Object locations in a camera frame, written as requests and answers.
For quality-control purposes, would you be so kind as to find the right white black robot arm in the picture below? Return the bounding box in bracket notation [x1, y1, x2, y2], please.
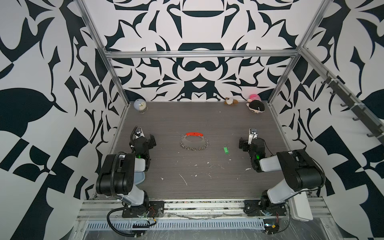
[239, 137, 326, 216]

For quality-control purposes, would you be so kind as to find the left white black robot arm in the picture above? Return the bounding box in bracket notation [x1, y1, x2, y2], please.
[96, 134, 157, 210]

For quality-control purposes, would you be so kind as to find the green plastic key tag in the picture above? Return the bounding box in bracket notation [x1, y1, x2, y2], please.
[223, 147, 229, 155]

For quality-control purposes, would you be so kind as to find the light blue pad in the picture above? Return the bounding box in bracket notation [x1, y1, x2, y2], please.
[134, 172, 146, 185]

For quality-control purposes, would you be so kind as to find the pink black-haired doll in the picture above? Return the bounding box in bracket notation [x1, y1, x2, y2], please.
[247, 94, 265, 114]

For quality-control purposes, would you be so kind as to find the brown white plush toy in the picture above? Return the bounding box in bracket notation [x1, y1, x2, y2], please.
[225, 98, 239, 106]

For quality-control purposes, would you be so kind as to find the white box device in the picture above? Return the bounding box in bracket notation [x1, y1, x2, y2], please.
[289, 192, 314, 222]

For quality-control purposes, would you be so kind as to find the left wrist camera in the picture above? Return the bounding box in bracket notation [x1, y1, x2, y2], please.
[133, 126, 145, 140]

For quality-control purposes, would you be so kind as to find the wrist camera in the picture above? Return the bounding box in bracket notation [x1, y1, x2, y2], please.
[248, 128, 258, 145]
[133, 126, 145, 140]

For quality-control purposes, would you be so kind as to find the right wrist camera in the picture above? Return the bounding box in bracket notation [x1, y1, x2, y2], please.
[248, 128, 258, 145]

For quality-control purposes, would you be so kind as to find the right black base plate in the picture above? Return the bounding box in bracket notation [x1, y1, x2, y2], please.
[243, 200, 287, 217]

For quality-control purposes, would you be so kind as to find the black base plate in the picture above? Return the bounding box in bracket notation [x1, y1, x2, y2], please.
[243, 200, 287, 217]
[122, 201, 165, 218]

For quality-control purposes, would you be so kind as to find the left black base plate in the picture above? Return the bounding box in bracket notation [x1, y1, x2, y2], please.
[122, 201, 165, 218]

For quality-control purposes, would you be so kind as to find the white ventilated cable duct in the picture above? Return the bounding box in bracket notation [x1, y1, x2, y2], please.
[84, 218, 266, 232]

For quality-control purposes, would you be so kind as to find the aluminium frame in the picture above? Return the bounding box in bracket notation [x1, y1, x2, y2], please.
[74, 0, 384, 145]

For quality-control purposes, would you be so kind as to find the wall hook rail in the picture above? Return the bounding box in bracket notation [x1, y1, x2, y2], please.
[322, 76, 384, 145]

